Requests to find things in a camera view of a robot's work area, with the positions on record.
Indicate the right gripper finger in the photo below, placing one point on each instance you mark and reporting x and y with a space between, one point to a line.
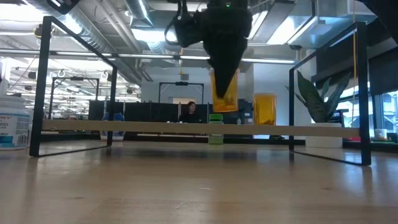
223 71

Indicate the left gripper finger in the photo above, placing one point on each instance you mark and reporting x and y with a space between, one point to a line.
63 5

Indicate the orange pill bottle white cap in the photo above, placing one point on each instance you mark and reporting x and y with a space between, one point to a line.
231 99
265 109

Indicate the green caffeine bottle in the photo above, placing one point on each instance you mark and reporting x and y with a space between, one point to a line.
215 117

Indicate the white melatonin bottle blue label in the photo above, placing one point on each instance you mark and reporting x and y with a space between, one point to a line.
14 124

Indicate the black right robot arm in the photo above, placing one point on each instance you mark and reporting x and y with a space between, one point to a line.
385 15

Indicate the black background equipment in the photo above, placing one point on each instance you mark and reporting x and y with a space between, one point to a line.
245 112

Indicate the person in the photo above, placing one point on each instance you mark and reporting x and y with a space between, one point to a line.
190 113

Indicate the long ceiling light strip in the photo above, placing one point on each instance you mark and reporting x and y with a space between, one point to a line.
149 56

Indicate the snake plant in white pot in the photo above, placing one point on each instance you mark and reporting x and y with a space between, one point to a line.
314 99

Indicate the dark window blind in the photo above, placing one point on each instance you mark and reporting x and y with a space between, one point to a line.
384 71

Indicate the small white cup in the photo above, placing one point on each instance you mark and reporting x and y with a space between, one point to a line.
381 134

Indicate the silver ventilation duct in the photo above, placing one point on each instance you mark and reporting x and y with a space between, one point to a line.
93 34

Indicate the wooden shelf black metal frame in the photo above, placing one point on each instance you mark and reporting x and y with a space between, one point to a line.
186 127

